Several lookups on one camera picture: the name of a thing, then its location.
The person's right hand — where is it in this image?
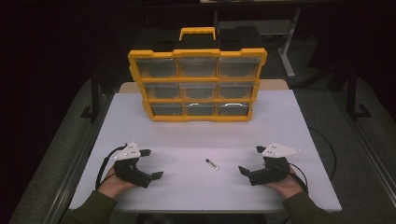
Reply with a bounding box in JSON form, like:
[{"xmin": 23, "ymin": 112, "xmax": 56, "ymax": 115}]
[{"xmin": 262, "ymin": 165, "xmax": 304, "ymax": 201}]

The white metal desk frame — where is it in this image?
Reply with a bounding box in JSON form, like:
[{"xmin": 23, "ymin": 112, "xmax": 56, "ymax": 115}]
[{"xmin": 214, "ymin": 7, "xmax": 303, "ymax": 79}]

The black metal stand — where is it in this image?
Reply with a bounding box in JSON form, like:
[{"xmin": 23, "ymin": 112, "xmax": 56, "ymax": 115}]
[
  {"xmin": 346, "ymin": 65, "xmax": 374, "ymax": 121},
  {"xmin": 79, "ymin": 68, "xmax": 101, "ymax": 123}
]

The right hand-held gripper cable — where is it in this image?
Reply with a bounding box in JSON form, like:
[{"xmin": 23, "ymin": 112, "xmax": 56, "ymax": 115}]
[{"xmin": 287, "ymin": 126, "xmax": 338, "ymax": 194}]

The set of clear organizer bins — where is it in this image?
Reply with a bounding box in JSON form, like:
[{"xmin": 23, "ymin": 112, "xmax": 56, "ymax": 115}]
[{"xmin": 134, "ymin": 56, "xmax": 262, "ymax": 117}]

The clear plastic pulled drawer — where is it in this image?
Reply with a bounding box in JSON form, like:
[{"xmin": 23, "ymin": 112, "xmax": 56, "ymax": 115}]
[{"xmin": 179, "ymin": 81, "xmax": 217, "ymax": 101}]

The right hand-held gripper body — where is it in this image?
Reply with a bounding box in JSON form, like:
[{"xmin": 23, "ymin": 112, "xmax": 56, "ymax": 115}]
[{"xmin": 247, "ymin": 142, "xmax": 303, "ymax": 187}]

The small clear black-capped tube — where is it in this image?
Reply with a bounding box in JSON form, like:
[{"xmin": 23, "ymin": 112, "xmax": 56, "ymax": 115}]
[{"xmin": 205, "ymin": 158, "xmax": 220, "ymax": 172}]

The yellow black organizer cabinet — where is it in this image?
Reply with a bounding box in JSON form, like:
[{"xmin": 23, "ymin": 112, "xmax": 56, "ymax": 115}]
[{"xmin": 127, "ymin": 26, "xmax": 269, "ymax": 123}]

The left hand-held gripper cable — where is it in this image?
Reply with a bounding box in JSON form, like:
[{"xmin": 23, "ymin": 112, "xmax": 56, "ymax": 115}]
[{"xmin": 94, "ymin": 144, "xmax": 129, "ymax": 191}]

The hand-held gripper cable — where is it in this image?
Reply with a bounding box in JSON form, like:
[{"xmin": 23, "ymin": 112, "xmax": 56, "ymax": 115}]
[
  {"xmin": 94, "ymin": 144, "xmax": 129, "ymax": 191},
  {"xmin": 287, "ymin": 126, "xmax": 338, "ymax": 194}
]

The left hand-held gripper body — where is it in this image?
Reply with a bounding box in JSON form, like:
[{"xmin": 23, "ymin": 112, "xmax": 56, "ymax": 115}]
[{"xmin": 113, "ymin": 141, "xmax": 154, "ymax": 189}]

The person's left hand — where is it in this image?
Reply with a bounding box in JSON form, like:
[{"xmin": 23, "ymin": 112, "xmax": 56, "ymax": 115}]
[{"xmin": 97, "ymin": 165, "xmax": 138, "ymax": 201}]

